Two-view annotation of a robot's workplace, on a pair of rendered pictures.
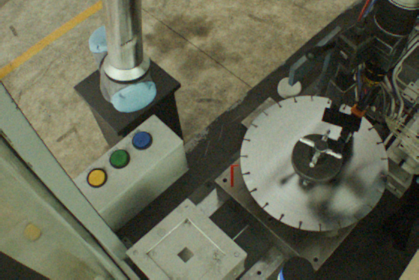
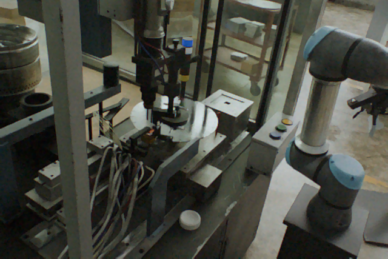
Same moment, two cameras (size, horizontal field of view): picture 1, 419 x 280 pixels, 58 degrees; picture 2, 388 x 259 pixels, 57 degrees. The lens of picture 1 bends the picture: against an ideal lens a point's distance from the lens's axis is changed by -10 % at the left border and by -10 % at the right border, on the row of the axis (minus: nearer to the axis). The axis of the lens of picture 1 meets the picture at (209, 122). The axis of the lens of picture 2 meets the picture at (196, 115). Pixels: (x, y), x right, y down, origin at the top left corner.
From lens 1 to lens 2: 1.61 m
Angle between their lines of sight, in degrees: 91
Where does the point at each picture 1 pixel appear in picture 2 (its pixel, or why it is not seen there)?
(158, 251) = (239, 103)
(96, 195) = (281, 116)
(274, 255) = not seen: hidden behind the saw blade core
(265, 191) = (199, 106)
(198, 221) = (227, 110)
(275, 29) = not seen: outside the picture
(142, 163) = (267, 128)
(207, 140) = (241, 182)
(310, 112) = (180, 133)
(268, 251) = not seen: hidden behind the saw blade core
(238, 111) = (227, 201)
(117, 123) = (309, 188)
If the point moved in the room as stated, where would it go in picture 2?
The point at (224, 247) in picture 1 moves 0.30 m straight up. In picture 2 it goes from (211, 104) to (220, 38)
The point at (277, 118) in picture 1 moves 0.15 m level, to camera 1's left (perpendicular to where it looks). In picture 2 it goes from (200, 130) to (238, 127)
